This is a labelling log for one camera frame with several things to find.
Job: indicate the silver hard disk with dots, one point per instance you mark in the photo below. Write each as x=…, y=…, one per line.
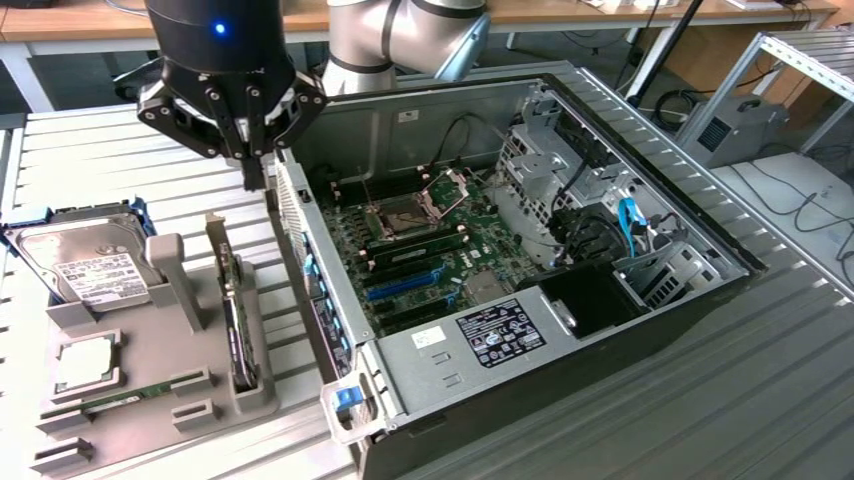
x=88, y=260

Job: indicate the silver CPU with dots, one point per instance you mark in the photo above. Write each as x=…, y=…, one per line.
x=84, y=365

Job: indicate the grey control box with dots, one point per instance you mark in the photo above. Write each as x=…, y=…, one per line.
x=735, y=135

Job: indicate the RAM stick with white label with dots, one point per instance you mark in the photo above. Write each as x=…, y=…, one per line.
x=414, y=252

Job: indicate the green motherboard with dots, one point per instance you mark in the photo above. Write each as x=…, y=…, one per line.
x=494, y=235

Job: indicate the aluminium frame rack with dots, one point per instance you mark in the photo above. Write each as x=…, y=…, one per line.
x=815, y=60

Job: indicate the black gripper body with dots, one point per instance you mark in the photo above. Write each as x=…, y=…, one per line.
x=221, y=60

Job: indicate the office chair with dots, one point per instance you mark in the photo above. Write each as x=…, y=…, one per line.
x=124, y=91

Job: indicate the thin metal locking lever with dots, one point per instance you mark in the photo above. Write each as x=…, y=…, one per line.
x=366, y=192

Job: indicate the open black PC case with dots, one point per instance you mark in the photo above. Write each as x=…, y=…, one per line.
x=501, y=440

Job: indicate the silver chipset heatsink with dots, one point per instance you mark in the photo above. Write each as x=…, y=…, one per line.
x=488, y=290

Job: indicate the blue case latch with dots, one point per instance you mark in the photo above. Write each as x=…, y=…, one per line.
x=348, y=399

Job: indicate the blue expansion slot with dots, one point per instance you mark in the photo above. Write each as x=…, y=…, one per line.
x=401, y=289

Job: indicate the CPU socket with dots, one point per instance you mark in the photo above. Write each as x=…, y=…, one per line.
x=401, y=220

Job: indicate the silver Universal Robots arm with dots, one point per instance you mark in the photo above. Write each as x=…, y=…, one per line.
x=361, y=40

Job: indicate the silver disk bay bracket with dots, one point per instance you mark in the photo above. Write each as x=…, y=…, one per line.
x=668, y=285

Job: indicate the metal socket cover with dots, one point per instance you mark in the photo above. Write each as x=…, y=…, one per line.
x=444, y=192

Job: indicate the grey parts rack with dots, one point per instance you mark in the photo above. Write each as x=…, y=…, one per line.
x=168, y=360

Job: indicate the silver perforated disk bay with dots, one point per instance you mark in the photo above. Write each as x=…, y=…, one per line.
x=528, y=150

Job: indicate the green RAM stick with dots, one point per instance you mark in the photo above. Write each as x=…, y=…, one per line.
x=128, y=400

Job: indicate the blue disk caddy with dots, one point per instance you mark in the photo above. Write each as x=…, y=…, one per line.
x=30, y=217

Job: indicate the black pole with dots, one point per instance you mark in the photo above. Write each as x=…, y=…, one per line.
x=689, y=15

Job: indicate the wooden desk with panel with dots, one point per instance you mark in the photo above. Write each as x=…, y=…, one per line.
x=748, y=16

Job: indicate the grey power supply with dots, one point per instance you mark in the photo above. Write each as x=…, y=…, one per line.
x=428, y=370

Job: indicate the graphics card with black fan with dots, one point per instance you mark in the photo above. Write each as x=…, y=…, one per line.
x=240, y=340

